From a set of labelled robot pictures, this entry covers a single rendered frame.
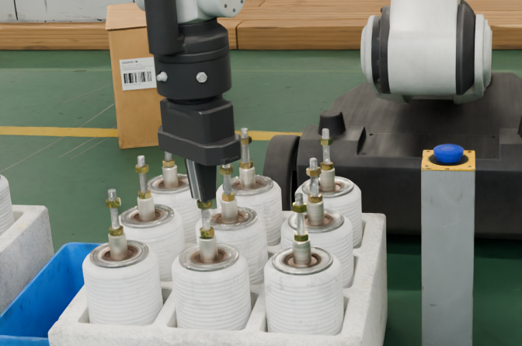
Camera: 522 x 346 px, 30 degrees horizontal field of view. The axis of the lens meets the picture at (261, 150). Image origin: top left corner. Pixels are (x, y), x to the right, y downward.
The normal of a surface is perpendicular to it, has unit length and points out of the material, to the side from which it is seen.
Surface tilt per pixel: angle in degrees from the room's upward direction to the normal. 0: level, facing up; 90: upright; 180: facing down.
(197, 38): 45
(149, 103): 89
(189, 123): 90
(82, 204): 0
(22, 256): 90
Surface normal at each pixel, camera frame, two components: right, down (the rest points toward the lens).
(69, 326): -0.06, -0.94
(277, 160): -0.15, -0.54
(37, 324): 0.97, -0.02
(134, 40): 0.10, 0.33
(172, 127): -0.73, 0.27
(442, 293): -0.19, 0.34
